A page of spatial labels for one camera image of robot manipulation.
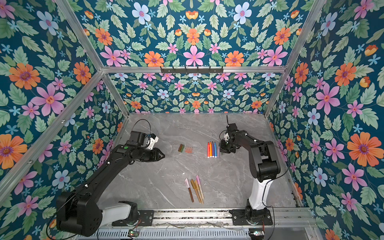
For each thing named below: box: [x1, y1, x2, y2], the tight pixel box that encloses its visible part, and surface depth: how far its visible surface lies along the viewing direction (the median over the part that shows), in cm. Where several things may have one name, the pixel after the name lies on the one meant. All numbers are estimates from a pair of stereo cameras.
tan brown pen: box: [190, 179, 202, 203], surface depth 85 cm
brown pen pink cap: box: [184, 178, 194, 203], surface depth 85 cm
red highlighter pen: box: [206, 142, 210, 159], surface depth 100 cm
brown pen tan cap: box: [194, 180, 204, 205], surface depth 84 cm
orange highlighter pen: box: [209, 141, 213, 158], surface depth 100 cm
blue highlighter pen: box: [214, 141, 218, 158], surface depth 100 cm
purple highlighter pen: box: [211, 141, 215, 158], surface depth 100 cm
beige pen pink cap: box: [196, 175, 205, 199], surface depth 86 cm
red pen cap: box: [185, 146, 193, 154], surface depth 100 cm
